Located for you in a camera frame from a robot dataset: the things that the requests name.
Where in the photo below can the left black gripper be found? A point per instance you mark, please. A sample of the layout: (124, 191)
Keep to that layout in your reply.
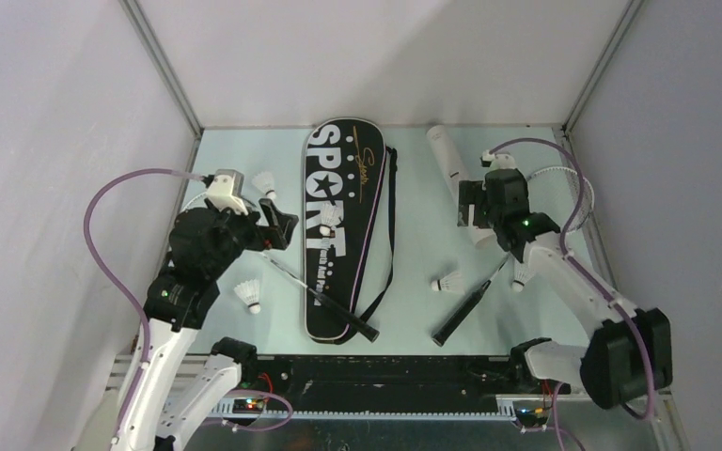
(266, 237)

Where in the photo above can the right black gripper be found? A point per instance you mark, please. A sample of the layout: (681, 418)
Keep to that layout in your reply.
(472, 192)

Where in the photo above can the white shuttlecock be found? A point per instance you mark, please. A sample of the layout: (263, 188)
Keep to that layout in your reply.
(451, 282)
(330, 218)
(265, 183)
(522, 275)
(249, 293)

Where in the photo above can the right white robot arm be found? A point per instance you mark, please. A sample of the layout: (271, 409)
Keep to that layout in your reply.
(629, 353)

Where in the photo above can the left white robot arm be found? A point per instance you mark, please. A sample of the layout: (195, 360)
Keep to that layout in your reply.
(204, 242)

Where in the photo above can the right badminton racket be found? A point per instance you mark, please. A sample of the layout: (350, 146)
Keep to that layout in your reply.
(555, 190)

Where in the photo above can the badminton racket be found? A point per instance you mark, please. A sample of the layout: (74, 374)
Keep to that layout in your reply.
(337, 311)
(555, 190)

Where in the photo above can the left badminton racket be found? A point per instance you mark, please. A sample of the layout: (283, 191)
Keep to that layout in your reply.
(337, 311)

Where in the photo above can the black sport racket bag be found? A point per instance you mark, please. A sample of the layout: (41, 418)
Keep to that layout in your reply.
(346, 162)

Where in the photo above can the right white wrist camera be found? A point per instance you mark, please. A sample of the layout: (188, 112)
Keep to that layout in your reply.
(497, 160)

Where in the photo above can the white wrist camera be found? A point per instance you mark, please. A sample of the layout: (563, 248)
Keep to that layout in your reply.
(497, 160)
(224, 192)

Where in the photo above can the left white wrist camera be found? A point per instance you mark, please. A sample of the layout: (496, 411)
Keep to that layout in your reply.
(224, 192)

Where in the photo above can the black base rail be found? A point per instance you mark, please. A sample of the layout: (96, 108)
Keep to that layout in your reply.
(394, 383)

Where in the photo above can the white slotted cable duct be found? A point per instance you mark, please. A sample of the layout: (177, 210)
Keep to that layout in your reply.
(225, 410)

